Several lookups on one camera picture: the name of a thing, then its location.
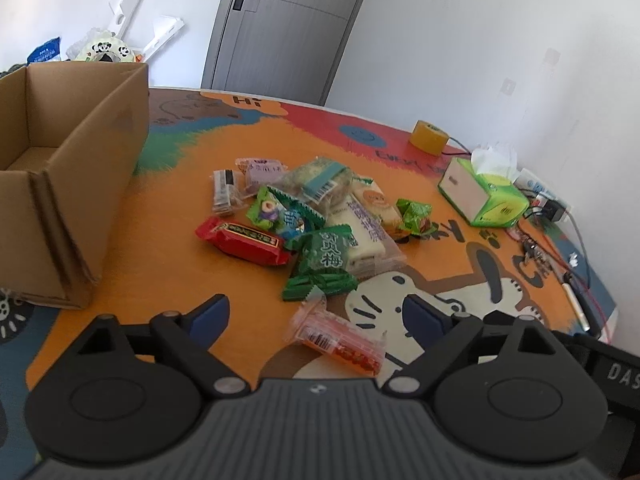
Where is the black cable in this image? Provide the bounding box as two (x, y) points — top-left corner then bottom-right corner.
(442, 136), (473, 157)

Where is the panda print bag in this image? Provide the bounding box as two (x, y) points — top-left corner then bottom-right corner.
(69, 29), (147, 64)

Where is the colourful cartoon play mat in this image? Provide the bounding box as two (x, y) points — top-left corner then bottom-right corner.
(0, 87), (619, 480)

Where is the large white snack packet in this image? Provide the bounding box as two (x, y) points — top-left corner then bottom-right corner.
(325, 195), (407, 278)

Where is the green and blue candy packet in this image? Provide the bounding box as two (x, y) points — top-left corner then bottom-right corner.
(245, 185), (323, 241)

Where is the clear round cake packet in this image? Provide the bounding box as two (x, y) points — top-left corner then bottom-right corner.
(277, 157), (353, 216)

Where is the green tissue box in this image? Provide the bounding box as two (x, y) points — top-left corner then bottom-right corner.
(437, 144), (529, 227)

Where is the blue plastic bag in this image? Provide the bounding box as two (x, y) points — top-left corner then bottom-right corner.
(26, 37), (62, 65)

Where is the white power strip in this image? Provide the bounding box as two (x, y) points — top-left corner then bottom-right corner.
(517, 167), (576, 222)

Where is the clear packet of red snack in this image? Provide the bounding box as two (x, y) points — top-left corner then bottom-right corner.
(287, 295), (387, 377)

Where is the black and white snack packet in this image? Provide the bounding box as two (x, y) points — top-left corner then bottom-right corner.
(212, 169), (242, 217)

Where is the brown cardboard box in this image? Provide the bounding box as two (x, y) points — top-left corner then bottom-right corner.
(0, 62), (150, 309)

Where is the white pen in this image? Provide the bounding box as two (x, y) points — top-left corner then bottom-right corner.
(562, 282), (601, 337)

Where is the dark green snack packet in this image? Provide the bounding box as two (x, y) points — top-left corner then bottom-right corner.
(282, 227), (358, 302)

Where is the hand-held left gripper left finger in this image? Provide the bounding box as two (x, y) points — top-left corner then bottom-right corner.
(77, 294), (253, 401)

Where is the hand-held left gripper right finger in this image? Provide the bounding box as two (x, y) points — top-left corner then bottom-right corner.
(384, 294), (563, 397)

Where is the shiny green snack packet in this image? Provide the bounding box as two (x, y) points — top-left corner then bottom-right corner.
(395, 199), (433, 238)

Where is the grey door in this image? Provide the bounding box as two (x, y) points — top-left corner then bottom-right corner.
(201, 0), (379, 107)

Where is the cream and orange snack packet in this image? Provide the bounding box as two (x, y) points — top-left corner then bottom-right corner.
(350, 175), (402, 233)

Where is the small circuit board with wires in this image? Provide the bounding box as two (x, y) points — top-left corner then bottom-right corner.
(519, 230), (553, 273)

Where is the pink snack packet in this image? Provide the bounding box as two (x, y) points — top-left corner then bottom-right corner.
(235, 157), (288, 196)

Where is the yellow tape roll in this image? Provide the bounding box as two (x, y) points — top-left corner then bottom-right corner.
(410, 120), (448, 153)

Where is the short white plastic bracket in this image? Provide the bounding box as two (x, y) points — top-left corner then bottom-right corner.
(141, 16), (184, 59)

